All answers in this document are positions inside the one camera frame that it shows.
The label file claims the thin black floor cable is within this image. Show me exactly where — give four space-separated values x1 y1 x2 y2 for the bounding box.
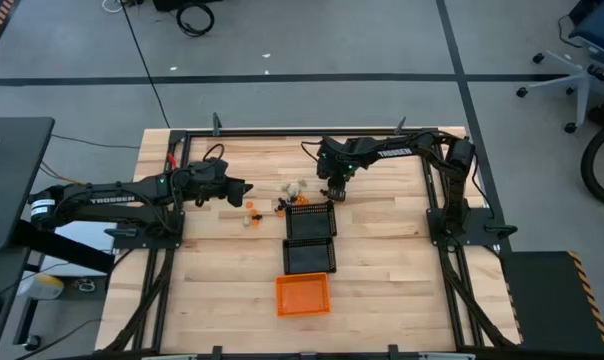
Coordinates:
50 132 142 150

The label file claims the black desk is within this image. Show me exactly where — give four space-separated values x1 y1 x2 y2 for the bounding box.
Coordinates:
0 116 56 252

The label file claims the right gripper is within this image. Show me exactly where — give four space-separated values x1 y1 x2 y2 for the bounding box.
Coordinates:
317 164 357 202

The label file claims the black hazard-striped platform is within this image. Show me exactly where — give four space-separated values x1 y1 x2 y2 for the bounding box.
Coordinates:
498 249 604 357

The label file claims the long black floor cable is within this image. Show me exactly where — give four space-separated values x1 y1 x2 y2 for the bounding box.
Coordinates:
119 0 172 129

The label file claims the black floor equipment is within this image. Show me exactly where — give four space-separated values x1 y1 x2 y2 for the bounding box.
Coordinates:
151 0 224 13

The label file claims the black aluminium table frame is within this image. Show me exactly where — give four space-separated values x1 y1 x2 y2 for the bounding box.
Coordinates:
101 127 522 360

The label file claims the orange slotted plastic basket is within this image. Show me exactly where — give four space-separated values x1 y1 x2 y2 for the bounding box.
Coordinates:
274 272 332 319

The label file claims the white box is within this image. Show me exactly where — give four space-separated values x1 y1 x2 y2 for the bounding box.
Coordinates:
37 219 119 277

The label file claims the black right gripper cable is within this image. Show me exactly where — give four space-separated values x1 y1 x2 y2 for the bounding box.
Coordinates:
300 139 324 164

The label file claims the yellow floor cable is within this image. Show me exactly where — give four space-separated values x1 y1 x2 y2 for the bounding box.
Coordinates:
37 160 86 186

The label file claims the black slotted plastic basket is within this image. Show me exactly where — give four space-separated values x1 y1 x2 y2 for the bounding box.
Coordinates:
284 200 338 240
281 236 338 276

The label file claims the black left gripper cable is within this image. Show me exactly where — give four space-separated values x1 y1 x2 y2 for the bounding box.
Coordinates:
201 143 227 162

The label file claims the black corrugated hose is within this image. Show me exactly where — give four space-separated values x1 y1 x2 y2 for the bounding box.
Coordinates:
579 123 604 211

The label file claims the black desk crossbeam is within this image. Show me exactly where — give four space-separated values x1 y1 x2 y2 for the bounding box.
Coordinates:
11 218 117 275

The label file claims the white yellow bottle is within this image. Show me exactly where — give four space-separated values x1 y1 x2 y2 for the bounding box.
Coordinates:
17 272 66 302

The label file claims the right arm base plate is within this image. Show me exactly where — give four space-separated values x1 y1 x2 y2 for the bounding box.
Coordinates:
426 207 518 247

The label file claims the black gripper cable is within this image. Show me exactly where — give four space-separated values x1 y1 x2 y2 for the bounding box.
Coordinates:
201 143 227 162
300 139 324 164

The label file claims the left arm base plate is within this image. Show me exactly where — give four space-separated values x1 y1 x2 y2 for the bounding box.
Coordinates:
104 209 186 250

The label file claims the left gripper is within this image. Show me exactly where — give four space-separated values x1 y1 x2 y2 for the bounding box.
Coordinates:
184 158 254 208

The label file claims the black cable coil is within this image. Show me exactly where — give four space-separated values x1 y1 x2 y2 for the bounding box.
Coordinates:
175 1 216 38

